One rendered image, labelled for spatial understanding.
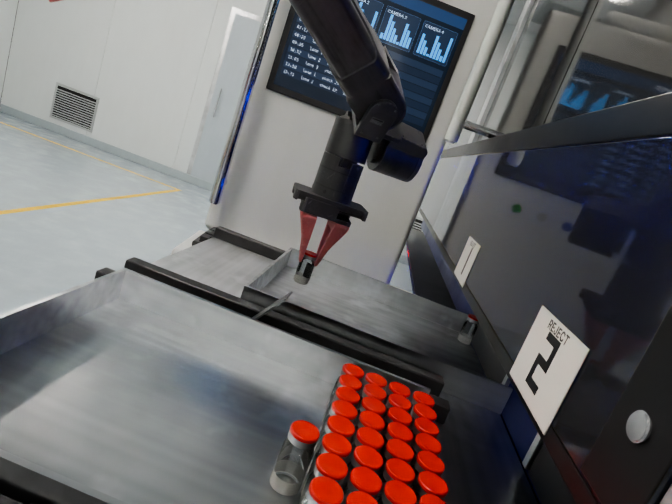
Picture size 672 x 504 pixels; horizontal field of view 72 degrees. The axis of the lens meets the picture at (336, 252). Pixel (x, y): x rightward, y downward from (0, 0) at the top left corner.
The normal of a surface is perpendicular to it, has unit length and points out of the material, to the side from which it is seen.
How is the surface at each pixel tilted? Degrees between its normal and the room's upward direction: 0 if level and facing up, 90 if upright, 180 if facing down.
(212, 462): 0
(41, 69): 90
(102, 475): 0
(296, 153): 90
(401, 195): 90
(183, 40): 90
